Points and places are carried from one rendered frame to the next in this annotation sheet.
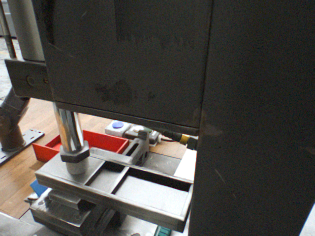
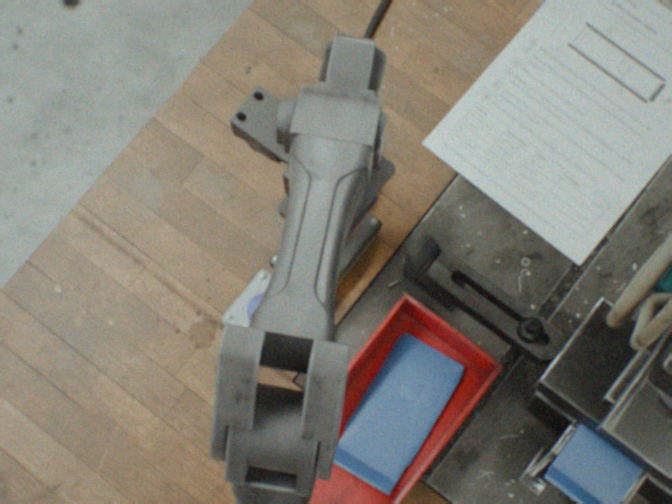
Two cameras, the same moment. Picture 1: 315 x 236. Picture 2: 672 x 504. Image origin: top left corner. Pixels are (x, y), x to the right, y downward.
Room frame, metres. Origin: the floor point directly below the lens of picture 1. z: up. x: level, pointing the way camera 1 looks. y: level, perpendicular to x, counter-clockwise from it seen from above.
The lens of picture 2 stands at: (0.55, 0.40, 2.21)
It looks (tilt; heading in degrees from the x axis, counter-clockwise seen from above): 74 degrees down; 288
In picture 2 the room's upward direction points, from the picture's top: 1 degrees counter-clockwise
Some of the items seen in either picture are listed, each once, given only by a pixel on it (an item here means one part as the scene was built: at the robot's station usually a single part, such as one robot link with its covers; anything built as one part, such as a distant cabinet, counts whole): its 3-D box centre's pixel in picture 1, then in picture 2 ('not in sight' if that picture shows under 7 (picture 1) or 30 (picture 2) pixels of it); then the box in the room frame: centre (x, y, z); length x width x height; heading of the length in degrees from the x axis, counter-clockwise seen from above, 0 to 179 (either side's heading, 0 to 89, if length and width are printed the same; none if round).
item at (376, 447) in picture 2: not in sight; (396, 411); (0.55, 0.19, 0.92); 0.15 x 0.07 x 0.03; 76
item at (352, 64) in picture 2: not in sight; (339, 99); (0.67, -0.01, 1.17); 0.12 x 0.09 x 0.12; 97
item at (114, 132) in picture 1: (118, 132); (268, 318); (0.70, 0.13, 0.90); 0.07 x 0.07 x 0.06; 69
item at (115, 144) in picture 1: (82, 149); (375, 433); (0.56, 0.22, 0.93); 0.25 x 0.12 x 0.06; 69
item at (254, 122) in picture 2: not in sight; (288, 145); (0.71, 0.00, 1.08); 0.11 x 0.07 x 0.06; 159
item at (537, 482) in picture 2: not in sight; (551, 456); (0.40, 0.20, 0.98); 0.07 x 0.02 x 0.01; 69
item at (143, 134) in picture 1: (140, 149); (438, 272); (0.55, 0.04, 0.95); 0.06 x 0.03 x 0.09; 159
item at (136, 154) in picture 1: (129, 162); (493, 311); (0.49, 0.07, 0.95); 0.15 x 0.03 x 0.10; 159
